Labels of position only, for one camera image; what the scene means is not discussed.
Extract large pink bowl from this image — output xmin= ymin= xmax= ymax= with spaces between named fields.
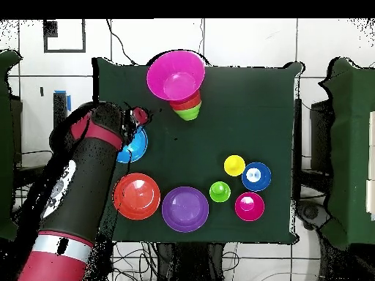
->
xmin=146 ymin=50 xmax=206 ymax=102

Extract black cable tangle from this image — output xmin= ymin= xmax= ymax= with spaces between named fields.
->
xmin=112 ymin=241 xmax=159 ymax=281

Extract blue tape strip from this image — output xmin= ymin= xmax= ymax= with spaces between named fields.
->
xmin=53 ymin=89 xmax=73 ymax=113

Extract black caster base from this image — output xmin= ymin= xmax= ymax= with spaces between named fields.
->
xmin=294 ymin=198 xmax=332 ymax=232

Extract yellow cup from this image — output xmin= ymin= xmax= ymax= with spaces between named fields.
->
xmin=223 ymin=154 xmax=246 ymax=177

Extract small crimson bowl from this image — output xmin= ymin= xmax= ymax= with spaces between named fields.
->
xmin=234 ymin=191 xmax=266 ymax=222

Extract small dark blue bowl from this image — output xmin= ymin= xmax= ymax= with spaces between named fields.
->
xmin=241 ymin=162 xmax=272 ymax=192

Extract green cloth covered table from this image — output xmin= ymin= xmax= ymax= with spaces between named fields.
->
xmin=0 ymin=48 xmax=24 ymax=243
xmin=318 ymin=57 xmax=375 ymax=250

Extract purple bowl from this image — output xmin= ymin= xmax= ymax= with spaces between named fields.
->
xmin=161 ymin=186 xmax=210 ymax=233

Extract dark green tablecloth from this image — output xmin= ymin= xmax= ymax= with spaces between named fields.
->
xmin=92 ymin=57 xmax=303 ymax=246

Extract light blue bowl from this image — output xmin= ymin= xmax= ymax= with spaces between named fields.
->
xmin=116 ymin=126 xmax=149 ymax=164

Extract small green bowl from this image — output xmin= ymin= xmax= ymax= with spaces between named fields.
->
xmin=174 ymin=102 xmax=202 ymax=121

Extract large orange bowl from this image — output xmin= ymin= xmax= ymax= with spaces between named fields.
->
xmin=113 ymin=172 xmax=161 ymax=221

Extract small orange bowl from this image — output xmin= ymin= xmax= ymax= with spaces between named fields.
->
xmin=168 ymin=90 xmax=202 ymax=111

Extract black looped floor cable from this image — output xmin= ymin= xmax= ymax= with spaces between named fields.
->
xmin=220 ymin=242 xmax=240 ymax=281

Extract green cup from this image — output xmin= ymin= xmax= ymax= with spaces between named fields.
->
xmin=209 ymin=181 xmax=231 ymax=203

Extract thin black floor cable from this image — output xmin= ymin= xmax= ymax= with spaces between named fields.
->
xmin=105 ymin=18 xmax=138 ymax=66

